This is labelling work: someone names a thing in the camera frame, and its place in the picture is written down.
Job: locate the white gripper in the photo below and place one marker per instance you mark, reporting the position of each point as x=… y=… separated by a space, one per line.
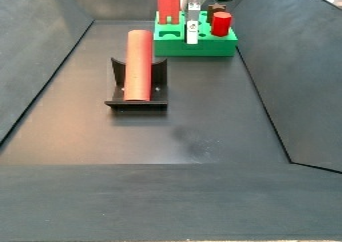
x=193 y=19

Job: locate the red oval cylinder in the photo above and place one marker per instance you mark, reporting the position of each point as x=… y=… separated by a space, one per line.
x=138 y=64

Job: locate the green shape sorter board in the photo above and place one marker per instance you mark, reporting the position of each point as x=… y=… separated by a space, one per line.
x=170 y=40

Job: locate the black cradle fixture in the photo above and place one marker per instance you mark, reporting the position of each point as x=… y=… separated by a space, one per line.
x=158 y=99

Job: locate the brown star prism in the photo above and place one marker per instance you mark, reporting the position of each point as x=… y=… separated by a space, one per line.
x=215 y=8

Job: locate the red arch block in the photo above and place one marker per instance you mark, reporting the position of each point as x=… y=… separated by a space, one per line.
x=169 y=11

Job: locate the red hexagonal prism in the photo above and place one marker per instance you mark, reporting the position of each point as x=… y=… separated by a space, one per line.
x=221 y=24

